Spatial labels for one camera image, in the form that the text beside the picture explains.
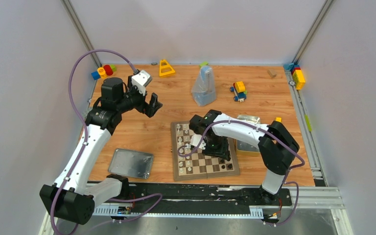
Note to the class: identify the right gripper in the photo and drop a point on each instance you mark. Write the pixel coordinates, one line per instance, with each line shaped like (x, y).
(223, 152)

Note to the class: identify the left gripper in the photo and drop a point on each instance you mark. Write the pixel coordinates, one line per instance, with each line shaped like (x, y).
(147, 105)

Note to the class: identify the silver metal tin box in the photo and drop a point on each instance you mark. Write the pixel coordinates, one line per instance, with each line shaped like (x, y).
(242, 147)

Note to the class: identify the wooden chess board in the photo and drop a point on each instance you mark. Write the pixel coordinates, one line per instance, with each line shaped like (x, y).
(198, 165)

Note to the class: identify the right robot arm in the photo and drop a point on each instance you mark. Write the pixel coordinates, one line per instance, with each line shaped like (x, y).
(276, 145)

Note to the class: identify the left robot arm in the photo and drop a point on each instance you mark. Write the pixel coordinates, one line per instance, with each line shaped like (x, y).
(69, 198)

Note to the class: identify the yellow trapezoid toy block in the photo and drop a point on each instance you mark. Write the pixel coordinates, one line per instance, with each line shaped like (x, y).
(165, 68)

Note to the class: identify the red cylinder block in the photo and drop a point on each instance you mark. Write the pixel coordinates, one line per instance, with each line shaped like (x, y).
(108, 69)

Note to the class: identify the yellow cylinder block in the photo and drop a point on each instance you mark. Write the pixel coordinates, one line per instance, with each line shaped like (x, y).
(102, 73)

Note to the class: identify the blue cube block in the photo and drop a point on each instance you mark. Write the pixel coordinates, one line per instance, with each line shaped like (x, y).
(95, 75)

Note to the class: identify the clear bubble wrap bag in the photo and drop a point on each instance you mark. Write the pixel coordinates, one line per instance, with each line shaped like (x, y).
(203, 91)

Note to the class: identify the toy car blocks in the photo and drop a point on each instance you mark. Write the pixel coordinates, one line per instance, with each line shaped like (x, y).
(239, 91)

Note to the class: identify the silver tin lid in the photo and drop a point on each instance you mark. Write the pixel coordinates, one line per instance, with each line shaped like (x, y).
(131, 163)

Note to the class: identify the green block behind bag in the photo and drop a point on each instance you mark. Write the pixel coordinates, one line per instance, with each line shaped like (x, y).
(205, 63)

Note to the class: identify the small wooden block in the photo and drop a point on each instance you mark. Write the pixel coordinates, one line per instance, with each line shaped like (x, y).
(272, 73)

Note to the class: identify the stacked coloured bricks corner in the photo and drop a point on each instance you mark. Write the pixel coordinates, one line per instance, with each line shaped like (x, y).
(297, 74)

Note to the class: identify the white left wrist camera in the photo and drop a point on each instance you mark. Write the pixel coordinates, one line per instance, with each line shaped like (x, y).
(141, 80)

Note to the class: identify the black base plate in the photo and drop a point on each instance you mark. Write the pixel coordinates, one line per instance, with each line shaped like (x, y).
(248, 195)

